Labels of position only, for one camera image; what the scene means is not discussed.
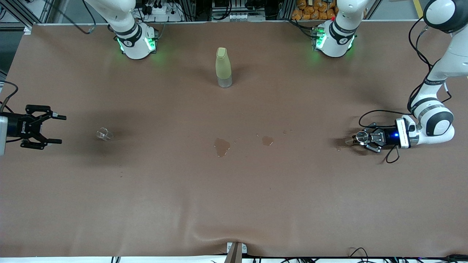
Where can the grey connector strip device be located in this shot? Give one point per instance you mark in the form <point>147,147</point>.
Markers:
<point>237,16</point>

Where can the large brown liquid puddle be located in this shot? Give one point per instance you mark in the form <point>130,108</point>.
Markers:
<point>221,147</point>

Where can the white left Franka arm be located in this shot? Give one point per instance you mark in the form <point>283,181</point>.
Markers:
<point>437,124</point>

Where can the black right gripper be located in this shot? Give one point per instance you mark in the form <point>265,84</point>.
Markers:
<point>17,125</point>

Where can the small brown liquid puddle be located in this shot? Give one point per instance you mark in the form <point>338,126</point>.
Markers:
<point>267,140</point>

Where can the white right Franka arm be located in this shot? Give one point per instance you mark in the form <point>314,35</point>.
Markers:
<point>135,44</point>

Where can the metal table edge bracket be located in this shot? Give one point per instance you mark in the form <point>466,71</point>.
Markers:
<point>236,254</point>

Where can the aluminium frame post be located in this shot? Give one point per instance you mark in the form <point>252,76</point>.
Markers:
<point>47,11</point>

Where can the white power strip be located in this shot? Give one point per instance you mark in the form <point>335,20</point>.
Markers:
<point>161,10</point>

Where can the metal jigger measuring cup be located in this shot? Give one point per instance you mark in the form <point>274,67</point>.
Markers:
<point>362,136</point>

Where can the clear glass cup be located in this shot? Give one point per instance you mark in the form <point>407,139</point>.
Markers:
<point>106,136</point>

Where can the orange snack packs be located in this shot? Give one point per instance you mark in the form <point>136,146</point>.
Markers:
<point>307,11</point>

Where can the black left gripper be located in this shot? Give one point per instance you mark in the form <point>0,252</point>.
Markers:
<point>387,137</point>

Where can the brown table cloth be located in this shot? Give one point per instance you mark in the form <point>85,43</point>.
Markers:
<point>234,201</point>

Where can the yellow-green bottle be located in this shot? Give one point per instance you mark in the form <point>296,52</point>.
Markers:
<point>223,67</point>

